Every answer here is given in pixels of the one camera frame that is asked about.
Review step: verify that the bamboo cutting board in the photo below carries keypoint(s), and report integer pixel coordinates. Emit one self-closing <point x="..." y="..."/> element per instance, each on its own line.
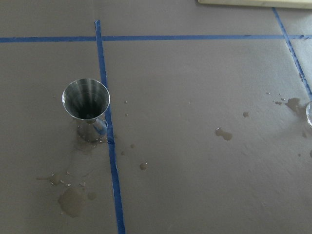
<point x="297" y="4"/>

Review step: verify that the clear wine glass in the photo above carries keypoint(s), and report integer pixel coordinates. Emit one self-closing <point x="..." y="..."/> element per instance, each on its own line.
<point x="309" y="113"/>

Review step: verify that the steel jigger measuring cup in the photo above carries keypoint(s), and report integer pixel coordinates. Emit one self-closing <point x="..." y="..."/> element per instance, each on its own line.
<point x="86" y="101"/>

